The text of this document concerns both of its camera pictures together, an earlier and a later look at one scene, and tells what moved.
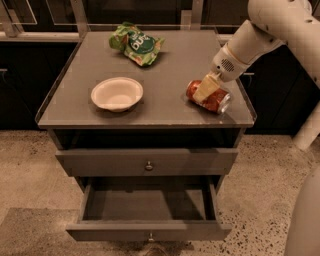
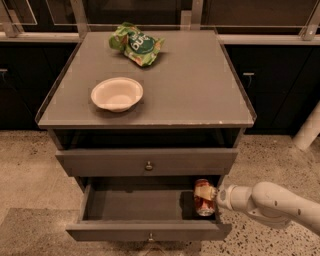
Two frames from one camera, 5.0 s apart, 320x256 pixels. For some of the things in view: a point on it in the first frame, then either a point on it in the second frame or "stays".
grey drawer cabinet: x=150 y=130 stays
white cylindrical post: x=309 y=133 stays
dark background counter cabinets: x=37 y=35 stays
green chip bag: x=137 y=46 stays
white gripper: x=225 y=67 to x=222 y=195
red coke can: x=219 y=101 to x=204 y=207
